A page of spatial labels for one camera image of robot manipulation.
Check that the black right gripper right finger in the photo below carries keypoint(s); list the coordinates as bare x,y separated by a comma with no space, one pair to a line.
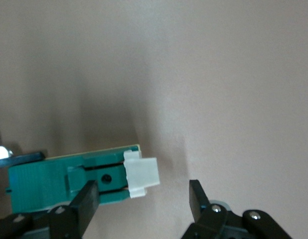
200,199

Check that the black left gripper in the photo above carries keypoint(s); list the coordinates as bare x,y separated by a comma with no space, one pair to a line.
0,153

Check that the brown table cover sheet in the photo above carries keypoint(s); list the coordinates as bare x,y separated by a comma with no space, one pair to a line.
194,74

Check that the green load switch white lever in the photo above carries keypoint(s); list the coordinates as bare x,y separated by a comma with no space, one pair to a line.
44,179

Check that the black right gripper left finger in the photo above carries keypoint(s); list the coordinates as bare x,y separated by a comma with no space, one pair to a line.
86,199

